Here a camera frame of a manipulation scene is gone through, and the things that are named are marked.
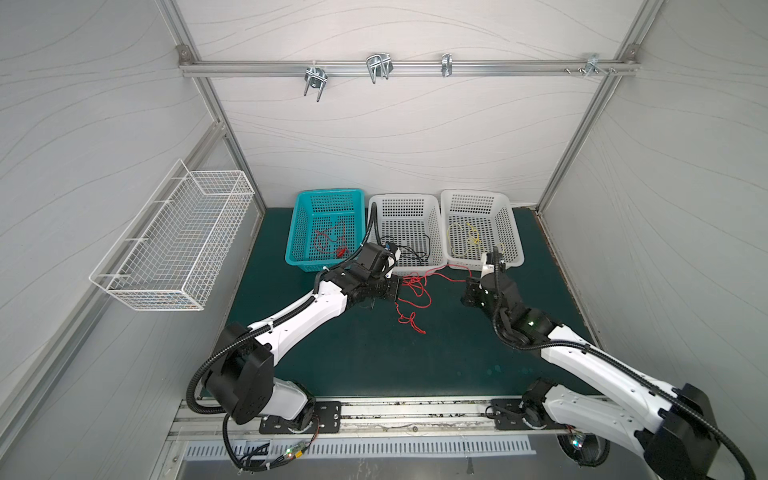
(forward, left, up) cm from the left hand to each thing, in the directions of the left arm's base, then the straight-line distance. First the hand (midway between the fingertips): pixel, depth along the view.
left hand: (403, 281), depth 83 cm
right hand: (+1, -19, +4) cm, 19 cm away
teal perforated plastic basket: (+32, +30, -14) cm, 46 cm away
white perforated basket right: (+36, -29, -13) cm, 48 cm away
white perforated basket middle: (+34, -4, -14) cm, 37 cm away
